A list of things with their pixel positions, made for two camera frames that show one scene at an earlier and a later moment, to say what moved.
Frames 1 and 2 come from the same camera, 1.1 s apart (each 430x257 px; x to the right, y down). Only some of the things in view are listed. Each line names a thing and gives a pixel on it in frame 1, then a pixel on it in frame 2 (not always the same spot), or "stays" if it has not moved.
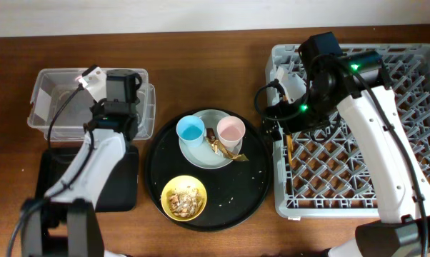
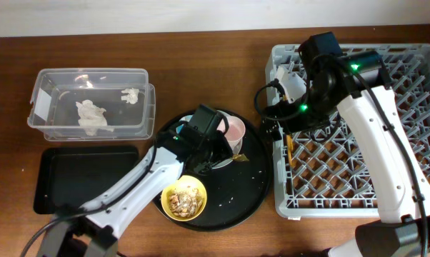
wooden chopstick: (290, 148) stays
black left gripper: (98, 110) -> (226, 151)
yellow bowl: (183, 198) stays
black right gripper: (294, 126) stays
